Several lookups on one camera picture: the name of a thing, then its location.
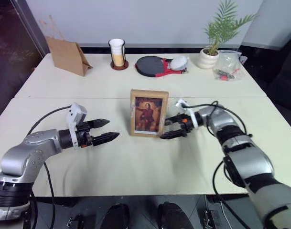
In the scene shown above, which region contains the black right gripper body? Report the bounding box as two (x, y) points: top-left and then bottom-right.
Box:
(164, 114), (193, 138)

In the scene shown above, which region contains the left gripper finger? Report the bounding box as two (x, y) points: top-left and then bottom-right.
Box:
(91, 132), (120, 147)
(87, 118), (111, 129)

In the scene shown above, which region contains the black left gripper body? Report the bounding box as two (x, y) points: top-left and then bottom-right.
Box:
(75, 121), (95, 149)

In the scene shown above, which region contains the wooden picture frame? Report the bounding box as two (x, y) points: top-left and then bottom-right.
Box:
(129, 88), (170, 139)

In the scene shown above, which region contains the red table tennis paddle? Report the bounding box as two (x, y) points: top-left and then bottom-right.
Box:
(154, 56), (190, 79)

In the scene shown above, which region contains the black table tennis paddle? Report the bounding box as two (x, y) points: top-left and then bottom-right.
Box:
(135, 55), (165, 78)

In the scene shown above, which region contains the cup stack in holder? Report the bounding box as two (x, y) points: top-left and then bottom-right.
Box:
(108, 38), (129, 71)

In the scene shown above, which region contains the green plant in white pot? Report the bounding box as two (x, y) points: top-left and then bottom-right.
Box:
(198, 0), (258, 70)

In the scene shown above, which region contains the brown paper bag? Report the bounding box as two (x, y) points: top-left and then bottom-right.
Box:
(40, 15), (94, 77)

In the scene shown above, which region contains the clear plastic bag of parts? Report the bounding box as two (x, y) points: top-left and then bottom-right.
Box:
(213, 49), (249, 82)

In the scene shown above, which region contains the small black floor box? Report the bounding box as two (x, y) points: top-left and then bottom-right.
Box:
(203, 209), (220, 227)
(65, 213), (86, 229)

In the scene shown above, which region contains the black sofa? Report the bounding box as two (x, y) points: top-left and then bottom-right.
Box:
(239, 30), (291, 135)

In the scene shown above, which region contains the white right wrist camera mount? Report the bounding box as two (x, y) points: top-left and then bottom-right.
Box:
(175, 98), (200, 129)

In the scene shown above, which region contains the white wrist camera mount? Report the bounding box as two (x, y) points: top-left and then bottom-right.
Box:
(65, 102), (88, 150)
(175, 98), (200, 129)

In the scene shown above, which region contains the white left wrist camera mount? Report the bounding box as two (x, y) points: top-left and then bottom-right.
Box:
(65, 102), (88, 150)

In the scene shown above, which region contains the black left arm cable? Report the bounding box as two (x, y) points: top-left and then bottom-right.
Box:
(26, 105), (72, 229)

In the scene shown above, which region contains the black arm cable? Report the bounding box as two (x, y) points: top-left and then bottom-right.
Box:
(26, 105), (72, 229)
(183, 100), (254, 200)

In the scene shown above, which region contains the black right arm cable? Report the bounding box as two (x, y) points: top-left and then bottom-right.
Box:
(183, 100), (254, 200)

